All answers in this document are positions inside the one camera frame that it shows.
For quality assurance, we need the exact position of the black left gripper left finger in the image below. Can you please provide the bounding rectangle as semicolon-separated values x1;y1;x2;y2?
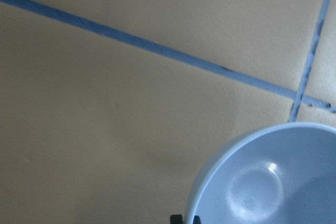
170;215;183;224

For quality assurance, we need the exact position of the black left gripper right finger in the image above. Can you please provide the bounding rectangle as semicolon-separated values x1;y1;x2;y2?
193;216;202;224

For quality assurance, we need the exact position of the blue bowl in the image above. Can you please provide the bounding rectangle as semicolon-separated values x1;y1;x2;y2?
184;122;335;223

